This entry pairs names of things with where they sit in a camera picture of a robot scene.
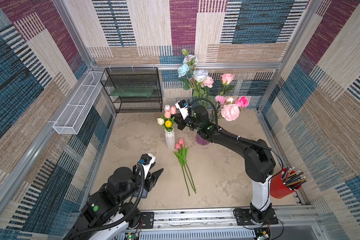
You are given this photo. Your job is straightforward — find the black mesh shelf rack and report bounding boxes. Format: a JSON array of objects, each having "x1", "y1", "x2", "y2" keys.
[{"x1": 101, "y1": 67, "x2": 163, "y2": 113}]

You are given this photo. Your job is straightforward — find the blue grey small device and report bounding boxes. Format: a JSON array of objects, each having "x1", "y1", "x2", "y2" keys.
[{"x1": 142, "y1": 189, "x2": 148, "y2": 199}]

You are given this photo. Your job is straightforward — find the aluminium front rail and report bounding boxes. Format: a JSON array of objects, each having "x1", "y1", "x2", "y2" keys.
[{"x1": 114, "y1": 205, "x2": 327, "y2": 240}]

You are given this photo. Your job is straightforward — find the rose bouquet with leaves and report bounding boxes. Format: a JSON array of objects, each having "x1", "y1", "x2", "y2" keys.
[{"x1": 177, "y1": 49, "x2": 250, "y2": 123}]

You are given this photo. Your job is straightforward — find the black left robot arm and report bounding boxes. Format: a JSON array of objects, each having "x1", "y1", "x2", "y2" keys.
[{"x1": 64, "y1": 165, "x2": 164, "y2": 240}]

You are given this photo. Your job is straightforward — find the white ribbed vase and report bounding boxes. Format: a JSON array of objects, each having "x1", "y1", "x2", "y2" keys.
[{"x1": 165, "y1": 130, "x2": 176, "y2": 150}]

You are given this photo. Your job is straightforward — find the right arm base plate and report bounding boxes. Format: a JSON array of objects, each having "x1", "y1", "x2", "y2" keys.
[{"x1": 233, "y1": 206, "x2": 279, "y2": 227}]

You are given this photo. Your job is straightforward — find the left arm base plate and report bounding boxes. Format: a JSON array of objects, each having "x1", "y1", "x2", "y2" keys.
[{"x1": 138, "y1": 212, "x2": 155, "y2": 229}]

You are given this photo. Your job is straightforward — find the green pad on shelf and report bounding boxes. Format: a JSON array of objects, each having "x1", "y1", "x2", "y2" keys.
[{"x1": 110, "y1": 87, "x2": 155, "y2": 97}]

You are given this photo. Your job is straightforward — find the yellow tulip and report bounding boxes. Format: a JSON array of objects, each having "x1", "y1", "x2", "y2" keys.
[{"x1": 165, "y1": 120, "x2": 173, "y2": 129}]

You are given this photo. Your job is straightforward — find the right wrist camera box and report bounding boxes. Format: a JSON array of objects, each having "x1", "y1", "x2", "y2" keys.
[{"x1": 175, "y1": 100, "x2": 189, "y2": 120}]

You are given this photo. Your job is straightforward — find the red pencil cup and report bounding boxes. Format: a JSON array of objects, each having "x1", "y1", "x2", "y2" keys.
[{"x1": 270, "y1": 167, "x2": 307, "y2": 199}]

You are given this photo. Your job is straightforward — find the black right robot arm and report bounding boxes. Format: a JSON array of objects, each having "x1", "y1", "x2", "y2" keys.
[{"x1": 173, "y1": 100, "x2": 276, "y2": 212}]

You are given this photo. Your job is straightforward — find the pale white tulip back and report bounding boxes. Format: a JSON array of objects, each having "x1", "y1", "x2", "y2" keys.
[{"x1": 164, "y1": 105, "x2": 171, "y2": 112}]

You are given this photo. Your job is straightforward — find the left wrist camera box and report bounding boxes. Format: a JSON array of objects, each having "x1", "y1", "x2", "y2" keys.
[{"x1": 139, "y1": 154, "x2": 156, "y2": 179}]

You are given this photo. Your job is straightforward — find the purple glass vase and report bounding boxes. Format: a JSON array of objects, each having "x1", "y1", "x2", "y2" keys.
[{"x1": 196, "y1": 134, "x2": 210, "y2": 146}]

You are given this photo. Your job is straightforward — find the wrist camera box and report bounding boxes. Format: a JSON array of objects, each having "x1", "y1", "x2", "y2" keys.
[
  {"x1": 175, "y1": 100, "x2": 189, "y2": 120},
  {"x1": 139, "y1": 154, "x2": 156, "y2": 179}
]

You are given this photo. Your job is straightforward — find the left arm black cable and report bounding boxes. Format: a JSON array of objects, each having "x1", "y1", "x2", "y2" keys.
[{"x1": 65, "y1": 161, "x2": 145, "y2": 240}]

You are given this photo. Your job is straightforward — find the white mesh wall basket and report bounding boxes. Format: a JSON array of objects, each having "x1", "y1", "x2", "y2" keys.
[{"x1": 53, "y1": 72, "x2": 103, "y2": 135}]

